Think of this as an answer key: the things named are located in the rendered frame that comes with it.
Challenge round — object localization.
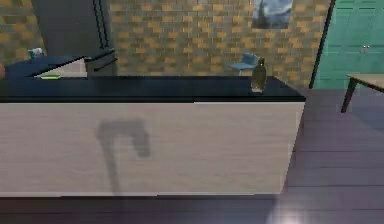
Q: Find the blue night sky painting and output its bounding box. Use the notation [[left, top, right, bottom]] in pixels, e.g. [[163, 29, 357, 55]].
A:
[[251, 0, 294, 30]]

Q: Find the blue chair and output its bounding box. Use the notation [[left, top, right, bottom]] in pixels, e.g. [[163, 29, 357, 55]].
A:
[[228, 52, 261, 77]]

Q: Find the white and teal container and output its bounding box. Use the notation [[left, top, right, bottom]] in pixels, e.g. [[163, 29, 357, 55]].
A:
[[27, 47, 45, 60]]

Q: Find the dark glass bottle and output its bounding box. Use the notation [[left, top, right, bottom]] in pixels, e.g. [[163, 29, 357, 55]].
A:
[[250, 56, 268, 94]]

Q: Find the green panelled door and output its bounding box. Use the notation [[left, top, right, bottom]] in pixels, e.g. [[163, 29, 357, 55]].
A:
[[313, 0, 384, 90]]

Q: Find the dark grey fridge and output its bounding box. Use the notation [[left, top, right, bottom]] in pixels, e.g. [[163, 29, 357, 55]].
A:
[[30, 0, 119, 77]]

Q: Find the pale counter with dark top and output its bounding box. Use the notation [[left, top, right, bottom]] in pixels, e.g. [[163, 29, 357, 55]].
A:
[[2, 55, 89, 80]]

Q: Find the pale wood table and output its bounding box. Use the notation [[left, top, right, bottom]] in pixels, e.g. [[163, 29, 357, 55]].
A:
[[340, 73, 384, 114]]

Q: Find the black fridge handle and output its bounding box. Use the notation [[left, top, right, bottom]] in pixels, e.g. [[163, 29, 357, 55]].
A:
[[92, 0, 110, 51]]

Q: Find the pale wood kitchen island counter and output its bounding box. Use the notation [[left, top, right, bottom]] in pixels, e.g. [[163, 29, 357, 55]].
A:
[[0, 75, 307, 198]]

